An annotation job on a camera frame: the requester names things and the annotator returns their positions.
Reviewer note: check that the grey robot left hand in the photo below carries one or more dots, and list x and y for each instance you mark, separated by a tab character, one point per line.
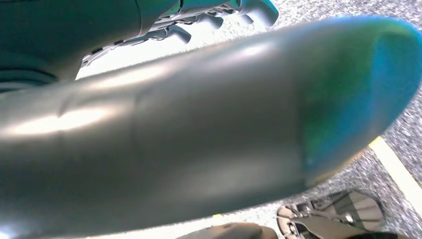
197	132

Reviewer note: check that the dark grey robot foot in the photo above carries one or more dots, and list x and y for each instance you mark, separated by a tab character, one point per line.
230	232
329	217

